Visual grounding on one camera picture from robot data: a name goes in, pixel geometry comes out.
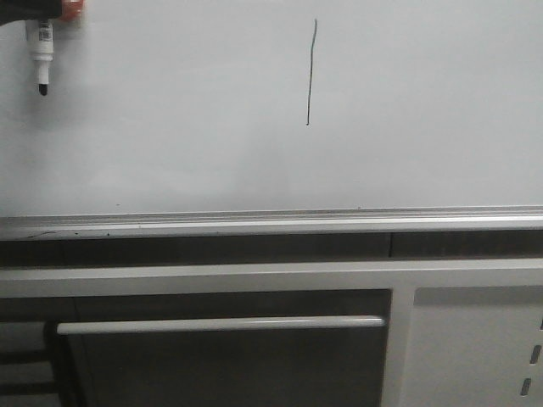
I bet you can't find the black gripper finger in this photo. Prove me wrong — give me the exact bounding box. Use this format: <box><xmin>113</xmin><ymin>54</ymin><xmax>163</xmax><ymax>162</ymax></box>
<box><xmin>1</xmin><ymin>0</ymin><xmax>62</xmax><ymax>25</ymax></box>

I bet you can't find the white whiteboard marker pen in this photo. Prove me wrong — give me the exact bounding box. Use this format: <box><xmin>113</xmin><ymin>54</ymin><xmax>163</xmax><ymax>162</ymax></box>
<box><xmin>25</xmin><ymin>20</ymin><xmax>54</xmax><ymax>96</ymax></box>

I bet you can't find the red round magnet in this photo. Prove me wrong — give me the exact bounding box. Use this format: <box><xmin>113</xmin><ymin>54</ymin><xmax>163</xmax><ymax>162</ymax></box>
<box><xmin>58</xmin><ymin>0</ymin><xmax>86</xmax><ymax>22</ymax></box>

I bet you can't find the white whiteboard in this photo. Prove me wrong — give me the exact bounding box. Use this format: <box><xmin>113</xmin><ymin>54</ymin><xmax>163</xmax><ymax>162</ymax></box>
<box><xmin>1</xmin><ymin>1</ymin><xmax>542</xmax><ymax>217</ymax></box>

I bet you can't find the grey chair backrest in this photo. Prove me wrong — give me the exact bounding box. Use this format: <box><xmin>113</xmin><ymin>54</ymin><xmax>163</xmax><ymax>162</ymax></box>
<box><xmin>56</xmin><ymin>315</ymin><xmax>387</xmax><ymax>406</ymax></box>

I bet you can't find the white desk frame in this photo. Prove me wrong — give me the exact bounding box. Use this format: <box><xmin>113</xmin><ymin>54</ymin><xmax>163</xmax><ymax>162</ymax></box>
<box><xmin>1</xmin><ymin>259</ymin><xmax>542</xmax><ymax>406</ymax></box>

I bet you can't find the aluminium whiteboard tray rail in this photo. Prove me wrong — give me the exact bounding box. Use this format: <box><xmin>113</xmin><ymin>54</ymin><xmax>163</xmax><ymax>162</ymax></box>
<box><xmin>1</xmin><ymin>205</ymin><xmax>542</xmax><ymax>241</ymax></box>

